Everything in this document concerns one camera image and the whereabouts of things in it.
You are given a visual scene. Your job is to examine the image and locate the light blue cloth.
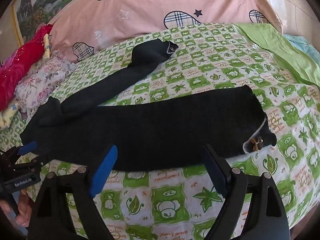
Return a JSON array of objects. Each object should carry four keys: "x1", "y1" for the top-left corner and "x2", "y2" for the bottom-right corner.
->
[{"x1": 284, "y1": 34, "x2": 320, "y2": 65}]

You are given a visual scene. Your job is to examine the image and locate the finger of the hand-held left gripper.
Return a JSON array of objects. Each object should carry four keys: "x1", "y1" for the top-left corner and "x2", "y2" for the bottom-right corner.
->
[{"x1": 0, "y1": 141, "x2": 44, "y2": 172}]

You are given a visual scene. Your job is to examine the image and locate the person's left hand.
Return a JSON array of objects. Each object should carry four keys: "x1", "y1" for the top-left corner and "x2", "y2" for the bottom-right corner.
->
[{"x1": 0, "y1": 187, "x2": 33, "y2": 227}]

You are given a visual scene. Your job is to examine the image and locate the yellow patterned cloth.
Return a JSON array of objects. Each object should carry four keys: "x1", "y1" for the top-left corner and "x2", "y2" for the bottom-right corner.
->
[{"x1": 0, "y1": 101, "x2": 24, "y2": 130}]

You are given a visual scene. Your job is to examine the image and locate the red garment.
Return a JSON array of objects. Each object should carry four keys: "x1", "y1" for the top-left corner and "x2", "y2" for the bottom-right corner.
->
[{"x1": 0, "y1": 24, "x2": 54, "y2": 112}]

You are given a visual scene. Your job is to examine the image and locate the floral ruffled cloth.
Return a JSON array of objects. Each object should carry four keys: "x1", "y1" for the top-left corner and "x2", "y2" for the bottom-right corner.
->
[{"x1": 15, "y1": 50, "x2": 78, "y2": 113}]

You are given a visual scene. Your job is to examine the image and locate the green checked bed sheet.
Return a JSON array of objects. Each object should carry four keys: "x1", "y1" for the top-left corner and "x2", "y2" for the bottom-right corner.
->
[{"x1": 0, "y1": 22, "x2": 320, "y2": 240}]

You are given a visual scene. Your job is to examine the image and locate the plain green cloth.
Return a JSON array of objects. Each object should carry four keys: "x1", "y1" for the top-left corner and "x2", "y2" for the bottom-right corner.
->
[{"x1": 235, "y1": 23, "x2": 320, "y2": 88}]

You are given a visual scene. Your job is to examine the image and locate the pink quilt with plaid hearts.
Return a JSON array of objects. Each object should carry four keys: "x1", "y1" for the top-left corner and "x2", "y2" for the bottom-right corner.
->
[{"x1": 46, "y1": 0, "x2": 284, "y2": 64}]

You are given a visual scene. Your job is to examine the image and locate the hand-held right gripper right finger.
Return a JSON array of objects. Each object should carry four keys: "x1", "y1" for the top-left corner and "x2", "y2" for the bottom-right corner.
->
[{"x1": 201, "y1": 144, "x2": 292, "y2": 240}]

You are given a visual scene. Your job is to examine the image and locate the black pants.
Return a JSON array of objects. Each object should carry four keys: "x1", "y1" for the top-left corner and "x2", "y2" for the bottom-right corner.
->
[{"x1": 19, "y1": 39, "x2": 277, "y2": 173}]

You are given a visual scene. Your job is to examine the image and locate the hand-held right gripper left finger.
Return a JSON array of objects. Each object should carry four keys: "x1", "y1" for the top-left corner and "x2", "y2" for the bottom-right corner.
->
[{"x1": 27, "y1": 144, "x2": 118, "y2": 240}]

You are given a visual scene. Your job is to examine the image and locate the landscape painting with gold frame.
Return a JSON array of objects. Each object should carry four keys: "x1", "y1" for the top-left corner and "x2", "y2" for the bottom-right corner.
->
[{"x1": 11, "y1": 0, "x2": 108, "y2": 42}]

